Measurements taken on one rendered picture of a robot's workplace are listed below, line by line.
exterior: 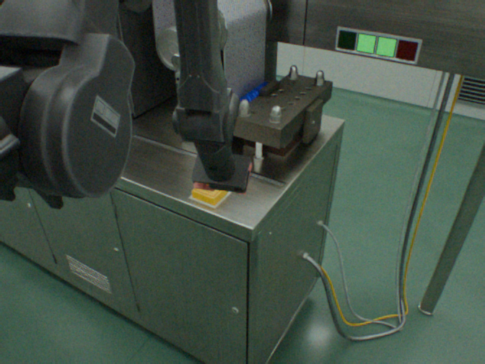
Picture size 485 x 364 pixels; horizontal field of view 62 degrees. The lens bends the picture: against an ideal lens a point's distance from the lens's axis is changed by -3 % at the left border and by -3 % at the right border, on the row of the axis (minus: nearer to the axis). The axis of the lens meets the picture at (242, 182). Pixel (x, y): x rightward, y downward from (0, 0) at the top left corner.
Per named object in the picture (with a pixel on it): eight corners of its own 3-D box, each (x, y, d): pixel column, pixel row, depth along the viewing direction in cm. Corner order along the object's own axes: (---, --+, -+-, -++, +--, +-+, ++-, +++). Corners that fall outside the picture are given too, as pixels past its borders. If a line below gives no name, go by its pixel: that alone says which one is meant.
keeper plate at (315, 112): (302, 142, 128) (304, 110, 121) (314, 129, 135) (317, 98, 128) (309, 144, 127) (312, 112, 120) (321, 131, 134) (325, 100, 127)
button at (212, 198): (191, 198, 106) (190, 190, 105) (207, 184, 111) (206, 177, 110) (213, 206, 103) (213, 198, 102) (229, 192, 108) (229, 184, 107)
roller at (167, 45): (158, 66, 125) (154, 26, 118) (206, 44, 143) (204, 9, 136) (190, 73, 120) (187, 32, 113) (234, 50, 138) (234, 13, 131)
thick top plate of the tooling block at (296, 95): (230, 134, 119) (229, 115, 116) (289, 88, 147) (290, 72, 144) (279, 149, 113) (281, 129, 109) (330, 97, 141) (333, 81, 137)
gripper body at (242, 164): (200, 154, 80) (192, 134, 74) (251, 160, 78) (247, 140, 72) (192, 184, 78) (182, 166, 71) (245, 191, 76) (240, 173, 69)
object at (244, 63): (224, 110, 121) (223, 48, 110) (263, 84, 137) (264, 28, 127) (226, 110, 121) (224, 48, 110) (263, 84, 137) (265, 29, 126)
